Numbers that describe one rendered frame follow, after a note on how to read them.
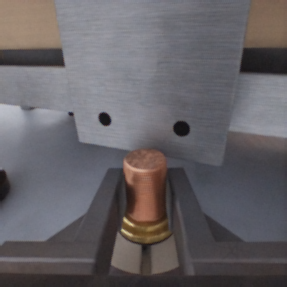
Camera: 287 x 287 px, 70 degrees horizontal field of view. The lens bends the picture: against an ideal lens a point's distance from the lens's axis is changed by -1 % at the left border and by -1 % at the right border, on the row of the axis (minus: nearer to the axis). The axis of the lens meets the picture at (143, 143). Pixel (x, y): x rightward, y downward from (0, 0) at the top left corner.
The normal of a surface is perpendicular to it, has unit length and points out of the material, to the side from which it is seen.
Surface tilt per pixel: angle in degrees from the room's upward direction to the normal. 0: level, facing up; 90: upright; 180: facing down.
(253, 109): 90
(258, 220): 180
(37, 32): 90
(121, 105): 90
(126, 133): 90
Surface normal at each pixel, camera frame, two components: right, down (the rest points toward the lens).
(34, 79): -0.36, 0.43
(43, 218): -0.02, -0.89
